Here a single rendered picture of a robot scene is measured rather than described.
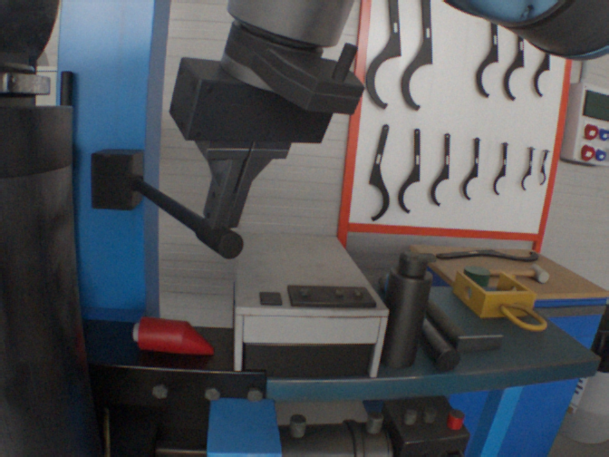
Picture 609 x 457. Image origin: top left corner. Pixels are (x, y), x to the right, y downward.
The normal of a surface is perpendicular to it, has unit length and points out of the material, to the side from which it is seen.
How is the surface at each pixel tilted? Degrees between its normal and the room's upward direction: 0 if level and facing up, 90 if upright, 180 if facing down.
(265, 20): 107
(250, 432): 0
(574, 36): 150
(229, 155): 115
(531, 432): 90
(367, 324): 90
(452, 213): 90
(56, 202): 90
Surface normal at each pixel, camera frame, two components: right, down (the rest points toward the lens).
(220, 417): 0.09, -0.96
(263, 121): 0.50, 0.64
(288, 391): 0.14, 0.27
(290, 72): -0.55, 0.33
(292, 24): 0.06, 0.61
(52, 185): 0.99, 0.11
